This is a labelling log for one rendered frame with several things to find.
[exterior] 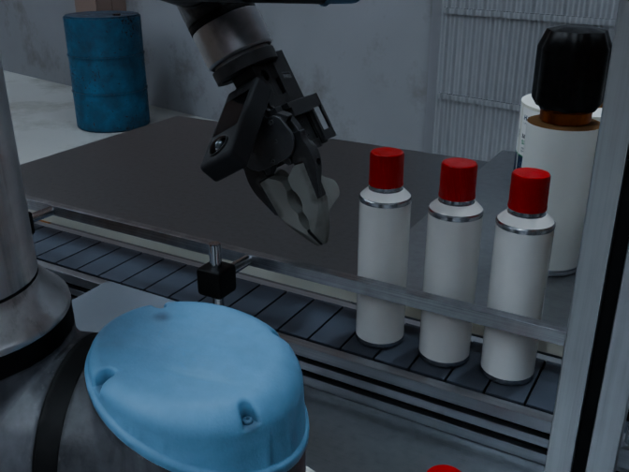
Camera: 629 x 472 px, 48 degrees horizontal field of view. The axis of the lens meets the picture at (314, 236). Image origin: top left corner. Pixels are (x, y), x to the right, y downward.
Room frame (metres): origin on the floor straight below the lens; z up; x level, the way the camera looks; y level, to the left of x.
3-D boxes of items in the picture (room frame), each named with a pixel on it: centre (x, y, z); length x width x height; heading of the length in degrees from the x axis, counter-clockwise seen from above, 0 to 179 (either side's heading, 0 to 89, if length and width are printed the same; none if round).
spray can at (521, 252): (0.59, -0.19, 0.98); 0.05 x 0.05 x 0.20
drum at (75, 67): (5.13, 1.48, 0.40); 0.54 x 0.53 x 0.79; 139
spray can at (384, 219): (0.66, -0.07, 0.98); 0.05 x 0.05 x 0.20
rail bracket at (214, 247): (0.66, 0.09, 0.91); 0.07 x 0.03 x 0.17; 150
